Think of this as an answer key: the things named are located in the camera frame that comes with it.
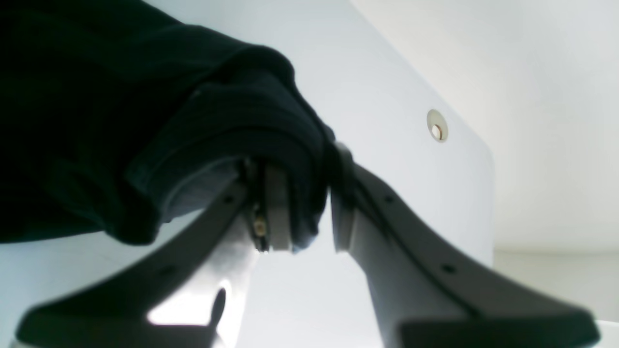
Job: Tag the black T-shirt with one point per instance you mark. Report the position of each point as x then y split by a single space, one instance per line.
111 111

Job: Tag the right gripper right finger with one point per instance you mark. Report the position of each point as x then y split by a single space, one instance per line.
428 294

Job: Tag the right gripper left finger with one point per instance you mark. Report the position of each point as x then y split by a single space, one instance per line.
189 293

